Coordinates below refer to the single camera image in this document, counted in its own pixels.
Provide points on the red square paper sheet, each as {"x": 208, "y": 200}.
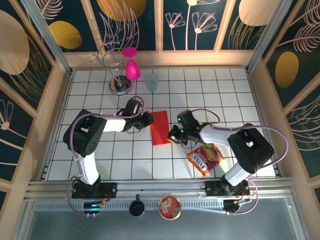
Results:
{"x": 160, "y": 130}

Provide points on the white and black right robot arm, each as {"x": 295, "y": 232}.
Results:
{"x": 250, "y": 147}

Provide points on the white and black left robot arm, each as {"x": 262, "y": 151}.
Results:
{"x": 88, "y": 167}

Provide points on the translucent plastic cup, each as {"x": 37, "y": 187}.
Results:
{"x": 151, "y": 82}

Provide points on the orange candy bag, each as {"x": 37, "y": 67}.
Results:
{"x": 206, "y": 157}

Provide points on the pink wine glass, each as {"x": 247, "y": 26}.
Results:
{"x": 132, "y": 71}

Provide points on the black mug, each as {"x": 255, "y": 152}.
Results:
{"x": 137, "y": 207}

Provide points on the perforated metal strip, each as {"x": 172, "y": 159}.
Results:
{"x": 120, "y": 206}

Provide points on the aluminium rail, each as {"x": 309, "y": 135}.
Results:
{"x": 160, "y": 186}

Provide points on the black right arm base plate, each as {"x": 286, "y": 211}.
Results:
{"x": 212, "y": 188}

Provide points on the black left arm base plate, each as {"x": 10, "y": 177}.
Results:
{"x": 110, "y": 190}

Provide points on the aluminium frame post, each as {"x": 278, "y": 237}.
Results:
{"x": 47, "y": 37}
{"x": 270, "y": 30}

